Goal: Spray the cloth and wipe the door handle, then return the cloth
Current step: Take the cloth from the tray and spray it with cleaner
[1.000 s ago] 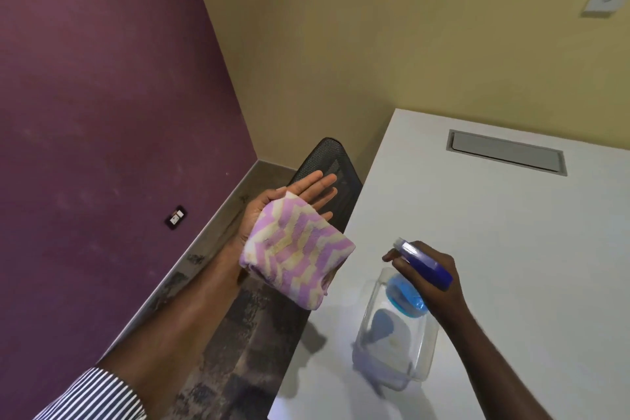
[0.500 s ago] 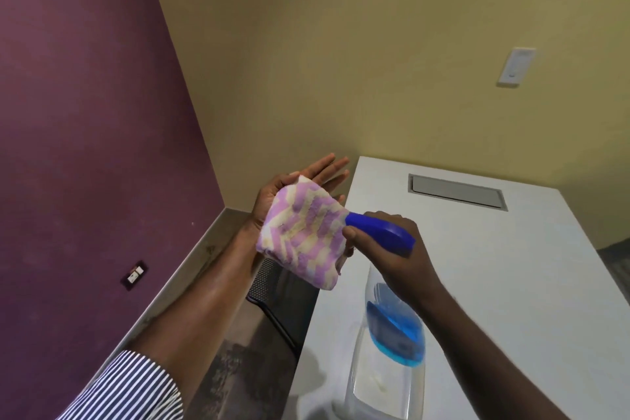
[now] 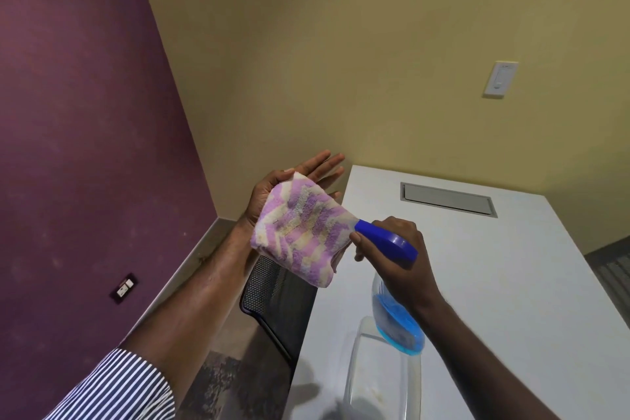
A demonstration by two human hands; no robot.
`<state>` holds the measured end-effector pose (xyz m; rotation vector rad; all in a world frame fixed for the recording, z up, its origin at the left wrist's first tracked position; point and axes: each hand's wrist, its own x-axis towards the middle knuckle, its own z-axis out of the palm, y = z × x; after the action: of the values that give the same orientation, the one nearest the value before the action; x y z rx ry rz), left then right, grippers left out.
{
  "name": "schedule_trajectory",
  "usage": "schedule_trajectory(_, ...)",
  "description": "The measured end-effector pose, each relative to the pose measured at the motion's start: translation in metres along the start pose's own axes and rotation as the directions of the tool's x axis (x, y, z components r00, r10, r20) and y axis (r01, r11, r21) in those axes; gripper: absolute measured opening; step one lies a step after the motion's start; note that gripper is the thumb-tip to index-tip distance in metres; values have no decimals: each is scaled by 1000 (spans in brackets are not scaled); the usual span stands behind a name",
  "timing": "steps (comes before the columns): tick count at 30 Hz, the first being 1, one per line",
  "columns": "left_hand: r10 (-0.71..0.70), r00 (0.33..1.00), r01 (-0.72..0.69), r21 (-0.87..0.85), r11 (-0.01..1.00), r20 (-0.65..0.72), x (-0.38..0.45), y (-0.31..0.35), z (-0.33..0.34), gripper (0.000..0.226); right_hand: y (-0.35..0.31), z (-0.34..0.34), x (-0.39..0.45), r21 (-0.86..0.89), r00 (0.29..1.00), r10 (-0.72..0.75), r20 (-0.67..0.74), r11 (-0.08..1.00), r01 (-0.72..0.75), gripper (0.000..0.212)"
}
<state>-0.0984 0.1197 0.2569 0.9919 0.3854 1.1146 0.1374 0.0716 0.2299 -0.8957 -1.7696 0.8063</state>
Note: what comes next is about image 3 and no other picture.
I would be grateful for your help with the person's right hand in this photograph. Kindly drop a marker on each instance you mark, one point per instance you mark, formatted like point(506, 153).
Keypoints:
point(413, 282)

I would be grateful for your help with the person's left hand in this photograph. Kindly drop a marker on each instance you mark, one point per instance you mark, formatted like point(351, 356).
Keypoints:
point(261, 188)

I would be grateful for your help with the blue spray bottle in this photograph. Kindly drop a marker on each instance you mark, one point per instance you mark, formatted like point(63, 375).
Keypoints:
point(398, 331)

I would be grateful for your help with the purple striped cleaning cloth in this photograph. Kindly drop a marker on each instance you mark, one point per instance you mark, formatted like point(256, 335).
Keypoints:
point(305, 227)

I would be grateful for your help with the person's left forearm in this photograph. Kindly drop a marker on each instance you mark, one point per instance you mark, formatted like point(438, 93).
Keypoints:
point(192, 306)

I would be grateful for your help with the person's right forearm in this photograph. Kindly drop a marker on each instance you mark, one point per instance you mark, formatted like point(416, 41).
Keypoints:
point(482, 365)

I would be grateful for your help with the clear plastic container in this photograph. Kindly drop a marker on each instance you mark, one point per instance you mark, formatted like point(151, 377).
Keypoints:
point(379, 385)

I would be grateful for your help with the black mesh office chair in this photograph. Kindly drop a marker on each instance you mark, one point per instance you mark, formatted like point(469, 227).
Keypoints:
point(613, 277)
point(280, 306)

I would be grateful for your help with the striped shirt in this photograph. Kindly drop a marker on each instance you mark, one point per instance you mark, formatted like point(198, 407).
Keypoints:
point(118, 390)

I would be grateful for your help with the black wall outlet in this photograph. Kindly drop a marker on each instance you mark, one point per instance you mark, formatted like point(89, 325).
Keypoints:
point(124, 288)

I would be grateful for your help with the white wall switch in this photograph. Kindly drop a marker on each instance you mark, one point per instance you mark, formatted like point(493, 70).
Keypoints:
point(500, 80)

